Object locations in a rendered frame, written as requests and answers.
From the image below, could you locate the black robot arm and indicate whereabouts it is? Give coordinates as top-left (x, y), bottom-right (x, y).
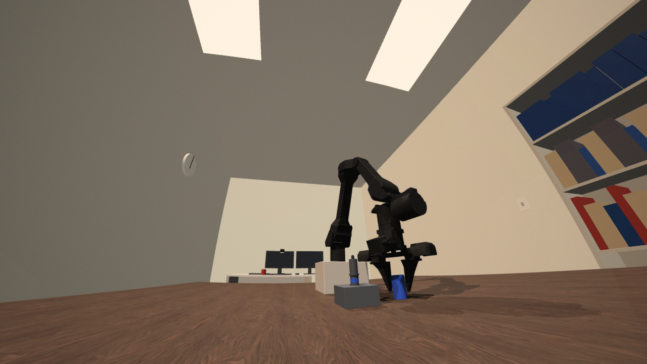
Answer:
top-left (325, 157), bottom-right (427, 262)

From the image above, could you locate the dark grey marker with blue band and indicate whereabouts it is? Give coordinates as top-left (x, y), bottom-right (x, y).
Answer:
top-left (349, 255), bottom-right (359, 286)

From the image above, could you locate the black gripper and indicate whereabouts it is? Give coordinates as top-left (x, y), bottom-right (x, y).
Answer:
top-left (357, 223), bottom-right (437, 292)

